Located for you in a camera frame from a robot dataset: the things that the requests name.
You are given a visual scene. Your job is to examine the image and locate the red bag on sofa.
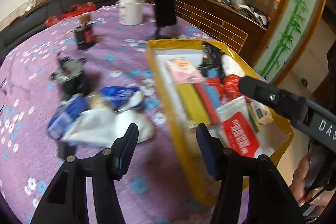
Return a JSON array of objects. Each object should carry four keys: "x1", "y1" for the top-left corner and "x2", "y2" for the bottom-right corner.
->
[{"x1": 45, "y1": 2, "x2": 97, "y2": 27}]

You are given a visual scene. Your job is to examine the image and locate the wooden brick pattern sideboard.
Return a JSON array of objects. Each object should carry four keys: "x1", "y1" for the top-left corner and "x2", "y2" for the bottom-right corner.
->
[{"x1": 174, "y1": 0, "x2": 266, "y2": 66}]

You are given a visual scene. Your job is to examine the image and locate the red plastic bag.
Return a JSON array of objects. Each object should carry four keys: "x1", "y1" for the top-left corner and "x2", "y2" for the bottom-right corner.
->
[{"x1": 207, "y1": 74, "x2": 243, "y2": 102}]

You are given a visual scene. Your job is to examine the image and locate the yellow rimmed white tray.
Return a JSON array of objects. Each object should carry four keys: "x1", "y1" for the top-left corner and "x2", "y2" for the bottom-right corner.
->
[{"x1": 146, "y1": 39, "x2": 294, "y2": 207}]

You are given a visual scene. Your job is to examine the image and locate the white plastic jar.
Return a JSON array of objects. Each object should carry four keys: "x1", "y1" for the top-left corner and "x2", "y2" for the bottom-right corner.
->
[{"x1": 118, "y1": 0, "x2": 144, "y2": 26}]

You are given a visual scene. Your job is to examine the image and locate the blue white plastic bag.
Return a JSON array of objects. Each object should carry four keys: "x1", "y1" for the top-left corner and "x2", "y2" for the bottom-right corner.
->
[{"x1": 86, "y1": 86, "x2": 144, "y2": 112}]

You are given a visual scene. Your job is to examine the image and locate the black gear holder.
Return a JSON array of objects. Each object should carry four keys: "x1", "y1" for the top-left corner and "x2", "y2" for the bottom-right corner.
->
[{"x1": 49, "y1": 53, "x2": 90, "y2": 101}]

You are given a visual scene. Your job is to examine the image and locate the black plastic pouch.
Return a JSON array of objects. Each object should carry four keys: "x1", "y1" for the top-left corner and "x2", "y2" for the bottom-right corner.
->
[{"x1": 198, "y1": 42, "x2": 226, "y2": 80}]

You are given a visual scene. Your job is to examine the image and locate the bamboo painted wall panel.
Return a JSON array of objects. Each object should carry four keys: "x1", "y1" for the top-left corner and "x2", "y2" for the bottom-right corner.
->
[{"x1": 254, "y1": 0, "x2": 326, "y2": 83}]

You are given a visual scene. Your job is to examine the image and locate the person's right hand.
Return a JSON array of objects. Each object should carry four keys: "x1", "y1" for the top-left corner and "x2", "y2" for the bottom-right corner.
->
[{"x1": 289, "y1": 154, "x2": 336, "y2": 212}]

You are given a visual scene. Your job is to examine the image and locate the colourful foam sheets bag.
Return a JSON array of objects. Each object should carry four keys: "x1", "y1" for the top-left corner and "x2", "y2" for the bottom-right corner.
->
[{"x1": 176, "y1": 83, "x2": 221, "y2": 126}]

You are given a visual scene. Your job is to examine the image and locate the black phone on stand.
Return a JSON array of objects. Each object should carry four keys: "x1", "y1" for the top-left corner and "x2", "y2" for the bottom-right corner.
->
[{"x1": 148, "y1": 0, "x2": 177, "y2": 40}]

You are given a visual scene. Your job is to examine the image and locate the red white wet wipes pack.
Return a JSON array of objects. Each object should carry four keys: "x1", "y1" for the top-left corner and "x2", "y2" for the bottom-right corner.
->
[{"x1": 216, "y1": 96, "x2": 275, "y2": 158}]

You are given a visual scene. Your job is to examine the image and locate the white towel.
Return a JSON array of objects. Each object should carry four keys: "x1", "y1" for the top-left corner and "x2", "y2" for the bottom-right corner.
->
[{"x1": 61, "y1": 107, "x2": 154, "y2": 148}]

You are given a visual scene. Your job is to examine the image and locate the purple floral tablecloth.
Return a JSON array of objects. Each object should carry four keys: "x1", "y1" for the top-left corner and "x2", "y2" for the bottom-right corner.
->
[{"x1": 1, "y1": 4, "x2": 213, "y2": 223}]

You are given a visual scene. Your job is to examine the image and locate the black red small device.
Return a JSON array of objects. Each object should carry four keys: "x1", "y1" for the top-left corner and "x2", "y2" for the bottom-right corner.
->
[{"x1": 75, "y1": 13, "x2": 96, "y2": 51}]

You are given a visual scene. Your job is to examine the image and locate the black sofa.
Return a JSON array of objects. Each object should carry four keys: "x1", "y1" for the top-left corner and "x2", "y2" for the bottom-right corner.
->
[{"x1": 1, "y1": 0, "x2": 118, "y2": 61}]

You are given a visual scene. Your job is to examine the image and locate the pink tissue pack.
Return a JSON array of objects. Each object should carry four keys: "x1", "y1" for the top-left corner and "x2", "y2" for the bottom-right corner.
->
[{"x1": 165, "y1": 57, "x2": 206, "y2": 84}]

